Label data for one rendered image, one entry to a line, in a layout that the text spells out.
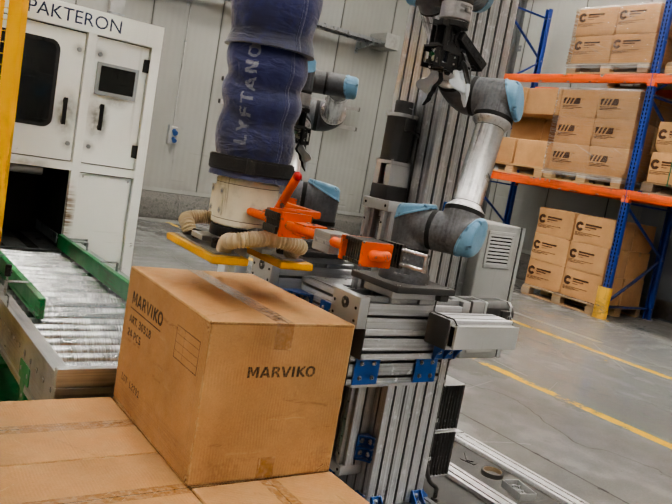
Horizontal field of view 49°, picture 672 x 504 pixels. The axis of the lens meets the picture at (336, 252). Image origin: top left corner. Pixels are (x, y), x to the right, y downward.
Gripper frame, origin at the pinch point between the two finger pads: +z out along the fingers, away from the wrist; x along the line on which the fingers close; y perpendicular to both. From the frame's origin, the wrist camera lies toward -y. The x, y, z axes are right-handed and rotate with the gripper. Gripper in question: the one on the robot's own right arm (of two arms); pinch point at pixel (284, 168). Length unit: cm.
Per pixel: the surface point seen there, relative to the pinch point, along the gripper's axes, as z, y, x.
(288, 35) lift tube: -34, 41, -27
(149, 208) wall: 117, -885, 253
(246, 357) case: 43, 61, -34
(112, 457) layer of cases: 75, 43, -56
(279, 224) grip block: 12, 59, -30
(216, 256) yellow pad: 23, 47, -39
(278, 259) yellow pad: 22, 44, -21
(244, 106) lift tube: -15, 37, -34
